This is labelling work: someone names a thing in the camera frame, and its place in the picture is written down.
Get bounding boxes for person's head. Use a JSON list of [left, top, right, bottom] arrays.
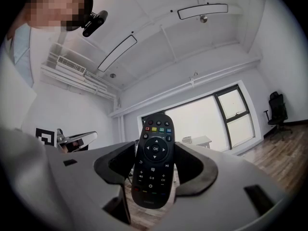
[[23, 0, 94, 32]]

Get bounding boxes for black office chair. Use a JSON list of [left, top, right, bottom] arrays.
[[263, 91, 294, 141]]

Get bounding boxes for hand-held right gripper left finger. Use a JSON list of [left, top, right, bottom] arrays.
[[0, 126, 137, 231]]

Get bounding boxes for large window pane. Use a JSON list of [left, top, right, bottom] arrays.
[[141, 95, 223, 152]]

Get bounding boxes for white pipe bracket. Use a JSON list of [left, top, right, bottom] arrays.
[[189, 70, 200, 88]]

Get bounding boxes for black remote control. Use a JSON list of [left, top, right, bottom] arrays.
[[131, 113, 175, 209]]

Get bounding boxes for white ceiling pipe bundle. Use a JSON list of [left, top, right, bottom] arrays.
[[40, 64, 119, 101]]

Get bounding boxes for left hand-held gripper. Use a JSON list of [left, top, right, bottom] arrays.
[[35, 128, 98, 153]]

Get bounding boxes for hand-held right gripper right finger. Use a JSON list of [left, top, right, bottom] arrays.
[[154, 141, 293, 231]]

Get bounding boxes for long ceiling light panel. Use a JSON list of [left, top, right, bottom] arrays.
[[97, 34, 138, 73], [177, 3, 229, 20]]

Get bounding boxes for black framed window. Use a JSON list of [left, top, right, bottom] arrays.
[[215, 84, 256, 151]]

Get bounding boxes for white air vent grille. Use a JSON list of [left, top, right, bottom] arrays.
[[55, 55, 87, 76]]

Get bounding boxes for black head-worn camera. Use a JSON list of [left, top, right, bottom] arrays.
[[81, 10, 108, 38]]

